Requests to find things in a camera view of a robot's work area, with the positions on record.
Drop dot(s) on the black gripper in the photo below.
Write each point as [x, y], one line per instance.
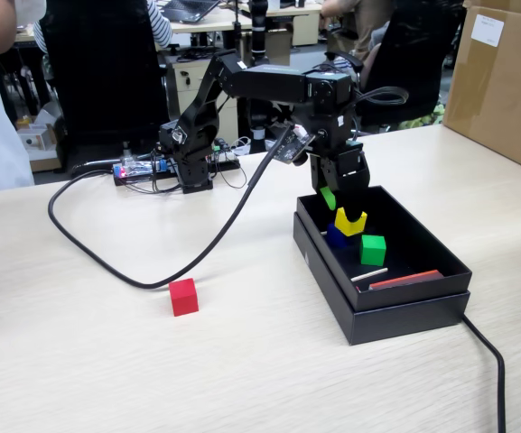
[350, 160]

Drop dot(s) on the yellow wooden cube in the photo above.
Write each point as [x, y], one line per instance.
[342, 225]

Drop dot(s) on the blue wooden cube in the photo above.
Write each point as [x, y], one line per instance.
[336, 238]

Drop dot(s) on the green wooden cube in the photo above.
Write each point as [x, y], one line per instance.
[373, 250]

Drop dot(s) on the red wooden cube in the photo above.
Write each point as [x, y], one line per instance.
[183, 297]

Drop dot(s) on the black cardboard box tray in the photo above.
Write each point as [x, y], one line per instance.
[400, 294]

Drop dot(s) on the black open box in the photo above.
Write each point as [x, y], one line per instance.
[404, 325]

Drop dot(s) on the large brown cardboard box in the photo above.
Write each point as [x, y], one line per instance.
[499, 90]

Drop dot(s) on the small white box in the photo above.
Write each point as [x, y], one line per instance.
[34, 140]

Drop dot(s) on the green yellow patterned fabric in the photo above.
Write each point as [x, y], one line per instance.
[422, 119]

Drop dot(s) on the black office chair with armrest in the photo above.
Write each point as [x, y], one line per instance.
[413, 58]

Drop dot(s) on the beige office desk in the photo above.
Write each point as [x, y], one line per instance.
[280, 45]

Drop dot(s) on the seated person in tan shirt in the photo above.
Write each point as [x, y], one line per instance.
[370, 27]

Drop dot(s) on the black pole with white rings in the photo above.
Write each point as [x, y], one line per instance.
[258, 27]

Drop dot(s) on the beige three-drawer cabinet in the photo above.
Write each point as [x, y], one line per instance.
[185, 90]

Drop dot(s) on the thin black stand pole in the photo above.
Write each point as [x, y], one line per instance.
[237, 27]

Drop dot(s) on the circuit board with red LED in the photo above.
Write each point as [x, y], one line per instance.
[127, 171]

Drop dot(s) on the open black laptop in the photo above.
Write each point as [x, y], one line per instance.
[188, 9]

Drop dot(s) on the black high-back office chair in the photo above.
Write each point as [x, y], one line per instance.
[97, 67]

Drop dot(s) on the open brown floor carton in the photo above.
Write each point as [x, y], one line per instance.
[43, 164]

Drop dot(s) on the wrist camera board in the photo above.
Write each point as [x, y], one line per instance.
[289, 149]

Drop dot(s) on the small beige pedestal cabinet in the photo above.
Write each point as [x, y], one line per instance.
[305, 29]

